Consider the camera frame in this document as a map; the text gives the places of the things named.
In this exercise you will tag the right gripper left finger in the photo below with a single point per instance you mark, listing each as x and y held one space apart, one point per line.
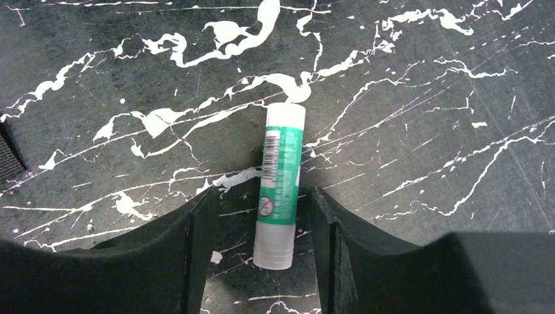
159 267

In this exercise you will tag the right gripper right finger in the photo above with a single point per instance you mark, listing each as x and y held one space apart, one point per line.
363 269

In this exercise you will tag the green white glue stick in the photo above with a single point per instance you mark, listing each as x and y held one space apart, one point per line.
279 183

